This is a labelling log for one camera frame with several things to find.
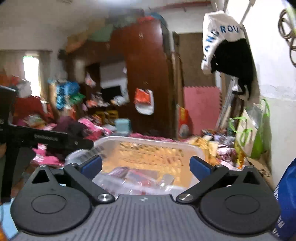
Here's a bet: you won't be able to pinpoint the white plastic lattice basket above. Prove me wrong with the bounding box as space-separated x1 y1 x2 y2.
65 136 204 197

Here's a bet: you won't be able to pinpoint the red orange printed bag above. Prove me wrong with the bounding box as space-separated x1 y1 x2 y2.
177 105 192 140

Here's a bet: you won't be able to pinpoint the red packet in plastic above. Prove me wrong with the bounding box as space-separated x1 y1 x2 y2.
125 169 159 187

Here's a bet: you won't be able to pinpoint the green white shopping bag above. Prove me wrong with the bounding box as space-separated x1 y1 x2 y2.
229 98 271 159

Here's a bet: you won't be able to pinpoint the teal box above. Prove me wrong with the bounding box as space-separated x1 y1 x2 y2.
114 118 132 136

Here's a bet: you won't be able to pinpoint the magenta floral quilt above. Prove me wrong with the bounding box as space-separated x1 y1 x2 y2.
129 133 175 142

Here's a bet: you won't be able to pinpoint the pink foam mat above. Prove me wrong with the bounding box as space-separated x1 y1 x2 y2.
184 86 221 135

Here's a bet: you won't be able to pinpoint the blue shopping bag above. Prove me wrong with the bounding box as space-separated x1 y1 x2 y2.
273 159 296 240

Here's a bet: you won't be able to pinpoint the metal crutches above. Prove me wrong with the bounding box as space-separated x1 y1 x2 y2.
216 74 238 130

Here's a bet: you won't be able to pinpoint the dark red wooden wardrobe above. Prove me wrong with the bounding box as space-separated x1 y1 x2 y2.
66 19 175 138

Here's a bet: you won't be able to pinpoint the red and white plastic bag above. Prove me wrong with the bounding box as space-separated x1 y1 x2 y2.
134 88 154 115

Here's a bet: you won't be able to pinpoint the white DANGROUS tote bag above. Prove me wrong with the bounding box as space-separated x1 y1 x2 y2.
201 11 260 105

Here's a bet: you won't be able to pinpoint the brown wooden board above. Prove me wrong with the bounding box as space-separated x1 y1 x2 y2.
173 32 216 87

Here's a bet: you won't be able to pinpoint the coiled beige rope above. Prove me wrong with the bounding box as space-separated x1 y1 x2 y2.
277 6 296 68

